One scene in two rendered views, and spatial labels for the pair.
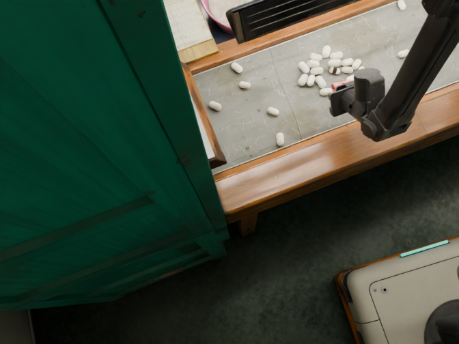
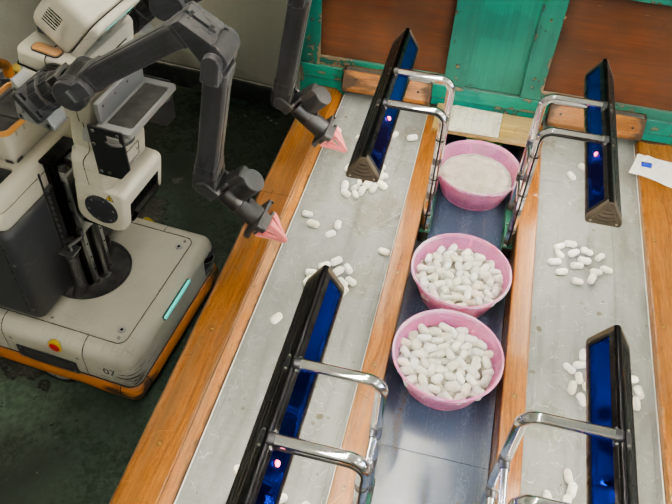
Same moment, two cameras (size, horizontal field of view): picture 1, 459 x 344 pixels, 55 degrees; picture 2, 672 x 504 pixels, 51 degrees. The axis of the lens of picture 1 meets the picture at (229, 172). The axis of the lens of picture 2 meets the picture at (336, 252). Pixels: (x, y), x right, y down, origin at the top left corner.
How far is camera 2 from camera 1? 220 cm
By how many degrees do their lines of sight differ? 52
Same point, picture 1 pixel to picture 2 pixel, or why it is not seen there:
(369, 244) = not seen: hidden behind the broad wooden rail
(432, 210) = not seen: hidden behind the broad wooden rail
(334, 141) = (306, 146)
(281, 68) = (391, 160)
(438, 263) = (158, 291)
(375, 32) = (373, 224)
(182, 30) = (465, 119)
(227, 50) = (429, 135)
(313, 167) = (299, 129)
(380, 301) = (174, 239)
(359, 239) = not seen: hidden behind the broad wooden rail
